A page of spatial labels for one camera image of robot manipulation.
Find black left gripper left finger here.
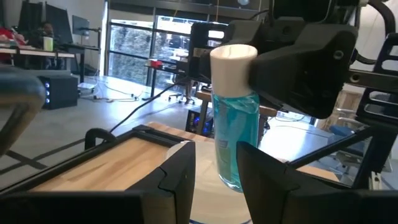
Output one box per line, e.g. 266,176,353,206
0,141,197,224

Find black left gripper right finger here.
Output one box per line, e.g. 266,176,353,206
236,141,398,224

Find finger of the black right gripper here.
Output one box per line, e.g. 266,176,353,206
188,21,231,83
248,24,359,120

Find teal mouthwash bottle white cap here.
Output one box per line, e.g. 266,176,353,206
210,43,261,194

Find black office chair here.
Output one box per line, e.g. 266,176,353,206
167,76,197,106

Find black desk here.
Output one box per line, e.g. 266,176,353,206
143,63,190,101

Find black computer tower blue lights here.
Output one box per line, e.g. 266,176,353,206
36,73,80,111
185,106,216,137

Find large glass window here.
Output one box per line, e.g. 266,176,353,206
105,15,200,93

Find white floor device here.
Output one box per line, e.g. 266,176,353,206
76,82,96,91

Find black computer monitor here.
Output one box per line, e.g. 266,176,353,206
17,0,44,32
72,14,91,37
45,1,68,44

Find pale green cup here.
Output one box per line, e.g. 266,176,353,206
42,35,55,52

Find person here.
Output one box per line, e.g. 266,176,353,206
30,21,62,49
0,26,25,62

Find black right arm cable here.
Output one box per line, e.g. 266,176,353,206
366,0,394,35

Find black hanging cable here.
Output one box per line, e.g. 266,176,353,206
108,77,189,134

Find black arched frame handle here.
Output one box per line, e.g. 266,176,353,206
83,127,118,151

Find thin floor cable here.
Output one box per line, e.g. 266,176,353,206
83,80,141,103

